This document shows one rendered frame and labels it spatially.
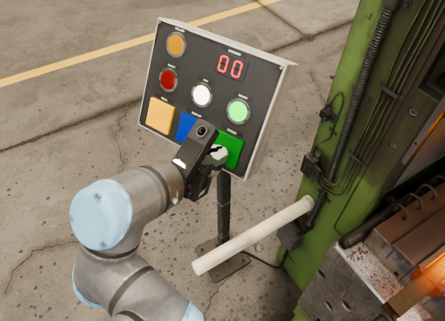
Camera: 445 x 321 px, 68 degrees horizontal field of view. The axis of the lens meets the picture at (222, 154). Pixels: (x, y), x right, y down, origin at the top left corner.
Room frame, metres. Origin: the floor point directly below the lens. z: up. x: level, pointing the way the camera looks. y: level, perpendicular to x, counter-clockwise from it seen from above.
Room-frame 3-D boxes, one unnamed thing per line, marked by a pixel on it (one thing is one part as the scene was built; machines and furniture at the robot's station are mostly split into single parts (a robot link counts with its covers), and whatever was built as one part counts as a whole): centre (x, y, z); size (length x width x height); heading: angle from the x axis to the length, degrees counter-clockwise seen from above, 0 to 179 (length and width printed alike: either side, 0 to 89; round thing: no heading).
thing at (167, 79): (0.65, 0.13, 1.09); 0.05 x 0.03 x 0.04; 31
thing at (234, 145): (0.50, -0.01, 1.01); 0.07 x 0.05 x 0.07; 56
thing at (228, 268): (0.67, 0.00, 0.05); 0.22 x 0.22 x 0.09; 31
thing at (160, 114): (0.61, 0.16, 1.01); 0.07 x 0.05 x 0.07; 56
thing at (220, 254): (0.48, -0.10, 0.62); 0.44 x 0.05 x 0.05; 121
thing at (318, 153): (0.61, -0.27, 0.80); 0.06 x 0.03 x 0.14; 31
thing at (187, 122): (0.56, 0.07, 1.01); 0.07 x 0.05 x 0.07; 56
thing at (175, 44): (0.69, 0.11, 1.16); 0.05 x 0.03 x 0.04; 31
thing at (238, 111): (0.54, -0.03, 1.09); 0.05 x 0.03 x 0.04; 31
